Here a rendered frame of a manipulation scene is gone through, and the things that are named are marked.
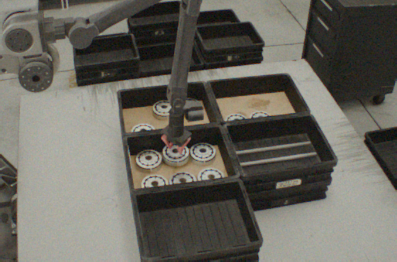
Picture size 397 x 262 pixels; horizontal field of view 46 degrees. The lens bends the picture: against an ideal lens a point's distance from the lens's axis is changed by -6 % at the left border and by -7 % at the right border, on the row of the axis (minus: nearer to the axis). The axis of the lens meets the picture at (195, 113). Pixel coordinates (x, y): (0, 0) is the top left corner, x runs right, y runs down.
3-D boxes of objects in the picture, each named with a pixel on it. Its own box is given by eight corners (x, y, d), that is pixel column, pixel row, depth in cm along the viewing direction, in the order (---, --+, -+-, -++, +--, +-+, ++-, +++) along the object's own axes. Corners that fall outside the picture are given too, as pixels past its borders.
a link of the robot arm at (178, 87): (180, -14, 166) (187, -5, 157) (196, -13, 167) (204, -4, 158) (164, 98, 186) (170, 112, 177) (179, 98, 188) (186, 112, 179)
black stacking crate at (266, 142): (238, 198, 188) (241, 178, 181) (220, 145, 210) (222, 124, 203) (332, 182, 195) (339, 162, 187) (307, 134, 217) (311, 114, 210)
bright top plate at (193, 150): (191, 161, 196) (191, 161, 196) (188, 144, 204) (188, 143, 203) (217, 160, 197) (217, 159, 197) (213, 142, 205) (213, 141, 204)
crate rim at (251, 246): (142, 266, 152) (142, 262, 151) (131, 196, 175) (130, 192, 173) (264, 247, 159) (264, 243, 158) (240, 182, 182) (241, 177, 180)
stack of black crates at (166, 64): (143, 115, 327) (140, 72, 305) (136, 88, 349) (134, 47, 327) (202, 107, 335) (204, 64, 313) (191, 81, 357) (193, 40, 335)
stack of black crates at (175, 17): (134, 80, 356) (131, 25, 328) (128, 57, 379) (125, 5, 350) (188, 73, 364) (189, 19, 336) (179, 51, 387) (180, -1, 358)
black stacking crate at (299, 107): (220, 144, 210) (222, 124, 203) (205, 101, 233) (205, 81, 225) (307, 133, 217) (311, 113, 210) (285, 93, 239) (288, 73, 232)
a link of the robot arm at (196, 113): (168, 88, 184) (173, 100, 177) (198, 85, 186) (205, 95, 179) (169, 117, 190) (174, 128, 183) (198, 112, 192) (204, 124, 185)
